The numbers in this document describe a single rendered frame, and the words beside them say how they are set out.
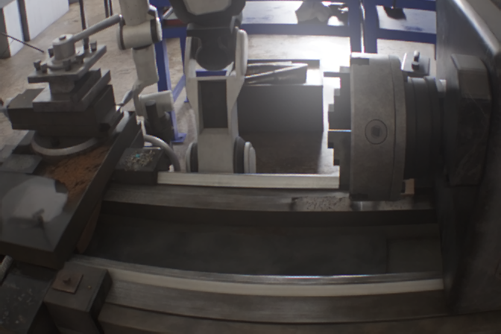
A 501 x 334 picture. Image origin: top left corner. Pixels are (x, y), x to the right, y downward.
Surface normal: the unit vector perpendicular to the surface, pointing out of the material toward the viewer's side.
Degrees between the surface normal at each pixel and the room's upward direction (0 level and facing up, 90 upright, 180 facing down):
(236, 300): 0
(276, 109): 90
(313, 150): 0
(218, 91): 78
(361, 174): 96
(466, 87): 42
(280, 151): 0
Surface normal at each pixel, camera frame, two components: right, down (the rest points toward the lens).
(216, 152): -0.15, 0.09
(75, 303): -0.08, -0.86
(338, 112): -0.16, 0.57
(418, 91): -0.13, -0.69
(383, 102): -0.18, -0.29
